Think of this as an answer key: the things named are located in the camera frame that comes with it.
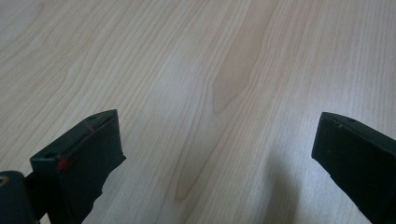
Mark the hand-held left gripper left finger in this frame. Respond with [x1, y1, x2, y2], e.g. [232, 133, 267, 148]
[29, 108, 127, 224]

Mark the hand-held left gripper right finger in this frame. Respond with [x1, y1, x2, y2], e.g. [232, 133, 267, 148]
[311, 111, 396, 224]

